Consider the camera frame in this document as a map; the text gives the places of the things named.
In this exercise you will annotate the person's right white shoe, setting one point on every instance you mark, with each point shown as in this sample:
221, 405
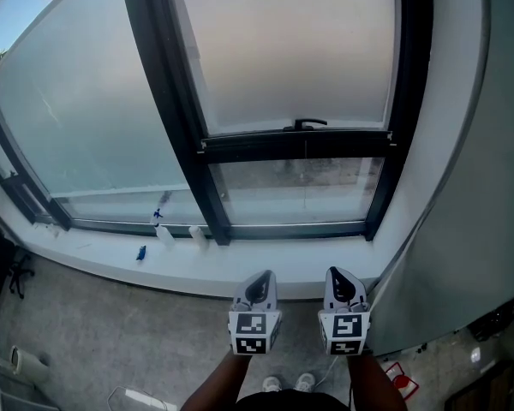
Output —
304, 383

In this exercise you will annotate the black equipment pile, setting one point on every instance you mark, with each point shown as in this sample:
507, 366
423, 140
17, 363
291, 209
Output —
492, 321

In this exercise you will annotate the person's black clothing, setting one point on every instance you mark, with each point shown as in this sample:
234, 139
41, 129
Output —
287, 403

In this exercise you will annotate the small white bottle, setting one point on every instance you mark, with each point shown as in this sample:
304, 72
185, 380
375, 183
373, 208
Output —
198, 238

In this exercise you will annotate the grey storage box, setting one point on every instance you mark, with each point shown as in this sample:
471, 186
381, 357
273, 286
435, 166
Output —
13, 394

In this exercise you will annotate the person's right forearm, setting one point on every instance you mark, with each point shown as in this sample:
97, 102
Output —
374, 383

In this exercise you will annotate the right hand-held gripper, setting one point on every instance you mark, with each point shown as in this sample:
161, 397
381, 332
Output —
347, 330

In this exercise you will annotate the spray bottle with blue trigger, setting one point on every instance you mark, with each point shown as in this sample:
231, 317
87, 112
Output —
165, 234

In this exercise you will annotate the small blue object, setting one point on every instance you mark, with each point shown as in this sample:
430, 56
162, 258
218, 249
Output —
141, 253

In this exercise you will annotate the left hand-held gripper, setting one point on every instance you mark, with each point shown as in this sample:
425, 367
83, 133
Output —
252, 328

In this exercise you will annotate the white cylindrical bin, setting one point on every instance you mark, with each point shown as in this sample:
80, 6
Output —
28, 362

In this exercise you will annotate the pale partition panel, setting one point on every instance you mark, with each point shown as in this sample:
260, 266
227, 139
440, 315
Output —
475, 186

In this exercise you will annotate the red and white sign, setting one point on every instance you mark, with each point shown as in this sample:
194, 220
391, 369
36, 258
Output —
400, 381

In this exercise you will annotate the brown box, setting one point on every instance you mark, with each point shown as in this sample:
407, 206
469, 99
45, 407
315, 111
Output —
484, 390

